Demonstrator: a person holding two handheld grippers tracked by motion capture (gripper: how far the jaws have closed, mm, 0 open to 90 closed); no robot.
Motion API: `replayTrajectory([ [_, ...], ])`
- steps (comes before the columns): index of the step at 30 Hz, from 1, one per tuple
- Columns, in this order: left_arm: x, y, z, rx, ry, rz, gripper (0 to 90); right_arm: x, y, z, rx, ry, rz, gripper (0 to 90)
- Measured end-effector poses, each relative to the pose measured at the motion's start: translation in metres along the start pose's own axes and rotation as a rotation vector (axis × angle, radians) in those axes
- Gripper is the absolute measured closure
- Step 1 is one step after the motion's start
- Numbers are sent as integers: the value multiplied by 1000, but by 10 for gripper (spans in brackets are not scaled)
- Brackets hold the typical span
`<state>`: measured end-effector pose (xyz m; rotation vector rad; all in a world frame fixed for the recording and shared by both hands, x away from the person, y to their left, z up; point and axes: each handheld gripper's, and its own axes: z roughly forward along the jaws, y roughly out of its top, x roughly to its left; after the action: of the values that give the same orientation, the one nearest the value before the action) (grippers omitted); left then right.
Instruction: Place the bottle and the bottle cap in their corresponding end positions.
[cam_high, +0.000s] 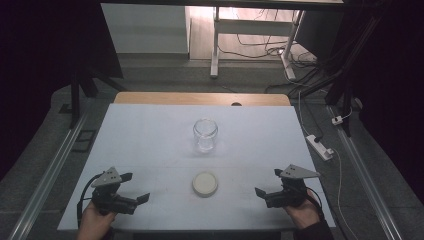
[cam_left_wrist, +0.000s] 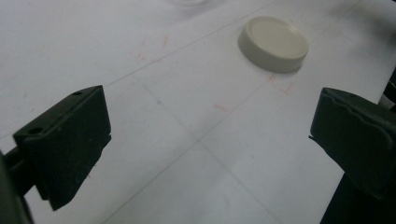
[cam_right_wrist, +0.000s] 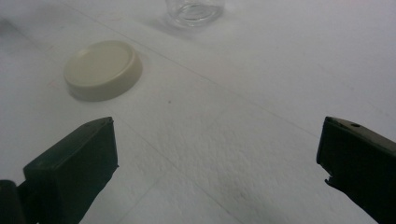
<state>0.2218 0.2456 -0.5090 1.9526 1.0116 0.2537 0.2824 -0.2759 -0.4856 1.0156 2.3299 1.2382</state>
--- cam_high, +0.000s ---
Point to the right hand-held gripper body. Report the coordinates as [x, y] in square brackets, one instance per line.
[288, 193]

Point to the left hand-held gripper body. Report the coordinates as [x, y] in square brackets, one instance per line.
[108, 195]

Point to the white round jar lid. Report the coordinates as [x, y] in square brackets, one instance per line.
[204, 184]

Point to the clear glass jar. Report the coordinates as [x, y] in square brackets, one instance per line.
[205, 135]

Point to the person's right hand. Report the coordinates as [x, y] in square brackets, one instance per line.
[301, 215]

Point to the person's left hand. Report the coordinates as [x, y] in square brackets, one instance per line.
[93, 223]

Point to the dark sleeve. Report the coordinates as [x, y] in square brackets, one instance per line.
[315, 231]

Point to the white power strip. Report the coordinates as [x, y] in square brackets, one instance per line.
[319, 146]

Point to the small white adapter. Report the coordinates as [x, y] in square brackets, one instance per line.
[337, 120]

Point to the black metal stand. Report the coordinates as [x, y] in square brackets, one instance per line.
[76, 93]
[346, 80]

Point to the black curtain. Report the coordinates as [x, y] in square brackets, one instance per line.
[400, 83]
[40, 50]

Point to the black floor bracket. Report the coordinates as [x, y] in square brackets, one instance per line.
[85, 140]

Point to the aluminium floor rail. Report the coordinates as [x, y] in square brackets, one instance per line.
[366, 180]
[46, 181]

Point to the white desk frame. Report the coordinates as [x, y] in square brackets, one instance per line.
[253, 27]

